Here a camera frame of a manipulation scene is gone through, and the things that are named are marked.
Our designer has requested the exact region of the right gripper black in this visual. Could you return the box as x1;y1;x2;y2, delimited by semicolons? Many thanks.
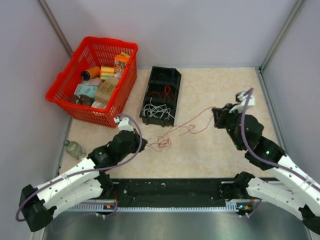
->
212;103;245;151

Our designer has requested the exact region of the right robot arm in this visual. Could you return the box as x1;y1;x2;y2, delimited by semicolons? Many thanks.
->
212;103;320;234

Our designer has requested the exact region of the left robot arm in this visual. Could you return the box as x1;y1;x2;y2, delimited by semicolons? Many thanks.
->
19;129;148;232

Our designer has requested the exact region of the black three-compartment tray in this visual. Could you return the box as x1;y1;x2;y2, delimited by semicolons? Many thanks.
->
139;66;182;127

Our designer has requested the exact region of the white cup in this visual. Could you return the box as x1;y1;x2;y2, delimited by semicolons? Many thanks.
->
91;101;107;110

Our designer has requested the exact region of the brown cardboard box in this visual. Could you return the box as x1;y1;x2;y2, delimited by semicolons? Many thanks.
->
94;76;119;105

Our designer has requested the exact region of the dark brown round item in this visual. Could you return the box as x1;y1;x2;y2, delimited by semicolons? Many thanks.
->
69;94;94;107

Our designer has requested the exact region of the teal packet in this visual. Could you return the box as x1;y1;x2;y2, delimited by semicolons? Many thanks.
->
73;84;99;99

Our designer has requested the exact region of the pink packet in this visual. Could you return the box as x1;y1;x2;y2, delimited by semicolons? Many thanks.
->
82;78;104;87

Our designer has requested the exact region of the yellow green sponge pack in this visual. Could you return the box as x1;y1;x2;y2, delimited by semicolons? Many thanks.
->
100;66;115;80

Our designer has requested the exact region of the orange bottle black cap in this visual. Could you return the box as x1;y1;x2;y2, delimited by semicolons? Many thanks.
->
80;66;101;81

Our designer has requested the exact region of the orange snack box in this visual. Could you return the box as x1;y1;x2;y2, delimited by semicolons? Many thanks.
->
114;52;130;74

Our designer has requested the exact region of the red plastic basket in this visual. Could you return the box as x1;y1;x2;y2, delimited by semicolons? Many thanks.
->
45;36;139;128

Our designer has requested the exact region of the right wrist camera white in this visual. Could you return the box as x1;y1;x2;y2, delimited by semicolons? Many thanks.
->
229;91;256;113

